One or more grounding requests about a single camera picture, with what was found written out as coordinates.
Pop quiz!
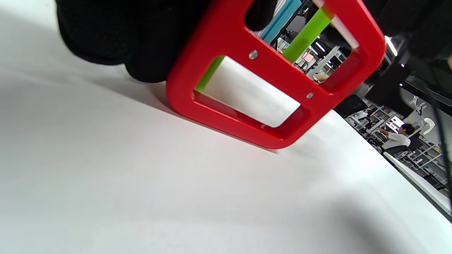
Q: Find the person's left hand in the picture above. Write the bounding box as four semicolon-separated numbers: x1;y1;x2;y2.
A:
55;0;276;83

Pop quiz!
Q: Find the person's right hand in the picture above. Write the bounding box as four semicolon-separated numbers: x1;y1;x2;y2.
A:
364;0;452;60

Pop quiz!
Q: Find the green peg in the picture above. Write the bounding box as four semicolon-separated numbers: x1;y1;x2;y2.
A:
281;7;334;64
194;55;226;94

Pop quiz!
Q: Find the rainbow hammer bench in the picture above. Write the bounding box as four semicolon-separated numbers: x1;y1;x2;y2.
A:
166;0;387;150

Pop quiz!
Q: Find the blue peg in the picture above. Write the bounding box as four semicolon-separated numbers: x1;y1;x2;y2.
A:
260;0;302;44

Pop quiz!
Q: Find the white side table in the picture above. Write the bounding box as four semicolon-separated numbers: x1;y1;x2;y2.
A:
384;152;452;217

